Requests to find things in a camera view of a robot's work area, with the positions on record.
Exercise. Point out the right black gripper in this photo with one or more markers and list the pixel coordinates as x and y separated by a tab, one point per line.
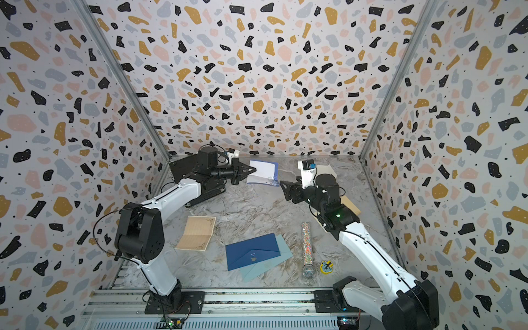
293	189

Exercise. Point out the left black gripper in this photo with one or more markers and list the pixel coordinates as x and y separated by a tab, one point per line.
238	168

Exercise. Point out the white blue-bordered letter paper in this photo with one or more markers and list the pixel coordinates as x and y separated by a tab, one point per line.
267	173

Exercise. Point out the yellow envelope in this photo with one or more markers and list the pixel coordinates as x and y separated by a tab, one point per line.
348	203

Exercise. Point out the dark blue envelope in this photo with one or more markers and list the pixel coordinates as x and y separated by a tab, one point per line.
251	251

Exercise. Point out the beige letter paper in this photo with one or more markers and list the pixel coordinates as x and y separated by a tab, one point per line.
197	233

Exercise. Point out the cream white envelope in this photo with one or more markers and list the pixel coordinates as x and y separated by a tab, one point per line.
325	170

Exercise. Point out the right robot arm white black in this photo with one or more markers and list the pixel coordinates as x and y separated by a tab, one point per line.
401	300

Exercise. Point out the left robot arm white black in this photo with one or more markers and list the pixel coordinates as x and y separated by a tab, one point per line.
140	234

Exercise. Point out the light blue envelope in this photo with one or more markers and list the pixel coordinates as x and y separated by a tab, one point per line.
251	272

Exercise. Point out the black box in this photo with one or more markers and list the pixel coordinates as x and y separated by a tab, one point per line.
199	167

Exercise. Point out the glitter tube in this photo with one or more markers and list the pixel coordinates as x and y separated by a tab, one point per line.
308	269

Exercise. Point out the small circuit board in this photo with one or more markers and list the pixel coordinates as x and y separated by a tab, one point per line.
174	323

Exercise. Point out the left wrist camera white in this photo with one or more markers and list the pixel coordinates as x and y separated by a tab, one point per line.
231	154

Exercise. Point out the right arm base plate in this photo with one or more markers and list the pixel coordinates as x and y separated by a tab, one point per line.
326	303

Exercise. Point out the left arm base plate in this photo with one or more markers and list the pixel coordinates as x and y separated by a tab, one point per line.
181	302

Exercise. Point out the aluminium rail frame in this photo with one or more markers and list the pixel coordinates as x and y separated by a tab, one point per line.
265	308

